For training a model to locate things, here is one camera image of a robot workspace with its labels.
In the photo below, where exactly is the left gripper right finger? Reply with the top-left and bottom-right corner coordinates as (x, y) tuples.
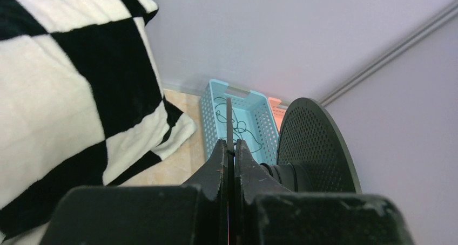
(234, 140), (414, 244)

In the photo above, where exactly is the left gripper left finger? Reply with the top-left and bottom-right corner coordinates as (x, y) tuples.
(41, 140), (228, 244)

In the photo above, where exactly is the black cable spool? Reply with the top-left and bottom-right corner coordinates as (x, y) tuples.
(226, 97), (362, 245)

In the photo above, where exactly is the blue plastic basket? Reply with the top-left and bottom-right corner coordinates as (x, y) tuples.
(200, 79), (279, 165)

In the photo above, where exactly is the pink plastic basket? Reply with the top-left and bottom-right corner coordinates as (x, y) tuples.
(268, 97), (289, 131)

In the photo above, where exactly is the black white checkered blanket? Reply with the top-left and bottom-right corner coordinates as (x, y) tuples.
(1, 0), (196, 244)

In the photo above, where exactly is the right corner metal profile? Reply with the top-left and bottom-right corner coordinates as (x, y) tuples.
(319, 0), (457, 106)

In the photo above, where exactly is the black cable in blue basket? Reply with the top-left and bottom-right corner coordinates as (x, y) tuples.
(213, 97), (263, 154)

